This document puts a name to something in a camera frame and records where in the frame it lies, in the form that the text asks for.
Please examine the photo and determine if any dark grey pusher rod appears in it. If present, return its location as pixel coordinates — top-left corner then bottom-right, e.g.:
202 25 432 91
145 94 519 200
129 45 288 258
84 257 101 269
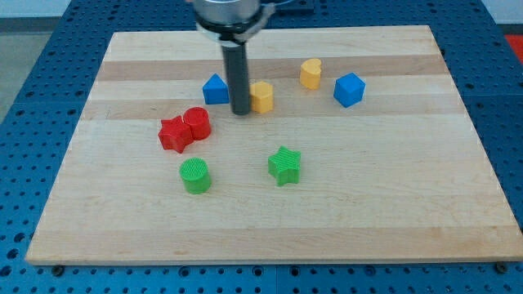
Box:
221 44 251 115

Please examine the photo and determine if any blue triangular block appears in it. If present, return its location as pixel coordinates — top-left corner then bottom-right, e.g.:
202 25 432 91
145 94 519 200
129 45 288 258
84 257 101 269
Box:
202 73 229 105

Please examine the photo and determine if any yellow hexagon block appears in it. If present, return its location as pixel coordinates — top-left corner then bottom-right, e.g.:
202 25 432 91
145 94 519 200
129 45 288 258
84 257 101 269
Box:
249 81 274 114

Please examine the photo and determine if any red cylinder block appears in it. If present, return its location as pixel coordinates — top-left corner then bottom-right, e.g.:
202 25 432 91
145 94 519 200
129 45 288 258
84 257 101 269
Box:
183 107 212 140

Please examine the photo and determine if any yellow heart block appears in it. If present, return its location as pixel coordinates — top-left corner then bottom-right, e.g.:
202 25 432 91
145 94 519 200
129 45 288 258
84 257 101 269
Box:
299 58 322 90

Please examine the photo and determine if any red star block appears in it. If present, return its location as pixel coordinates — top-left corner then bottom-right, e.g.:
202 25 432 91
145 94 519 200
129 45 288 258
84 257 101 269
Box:
158 116 194 154

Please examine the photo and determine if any blue cube block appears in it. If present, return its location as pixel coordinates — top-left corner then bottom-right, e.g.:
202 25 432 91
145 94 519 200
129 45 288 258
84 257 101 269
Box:
333 73 366 108

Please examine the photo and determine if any green star block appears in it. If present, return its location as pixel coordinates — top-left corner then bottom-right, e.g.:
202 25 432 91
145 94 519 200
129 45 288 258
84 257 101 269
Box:
268 145 301 186

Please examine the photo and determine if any green cylinder block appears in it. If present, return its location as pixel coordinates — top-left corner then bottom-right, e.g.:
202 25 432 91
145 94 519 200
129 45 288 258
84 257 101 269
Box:
179 158 212 194

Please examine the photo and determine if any wooden board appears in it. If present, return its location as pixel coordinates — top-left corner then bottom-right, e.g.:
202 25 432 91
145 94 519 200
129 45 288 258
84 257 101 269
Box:
26 25 522 265

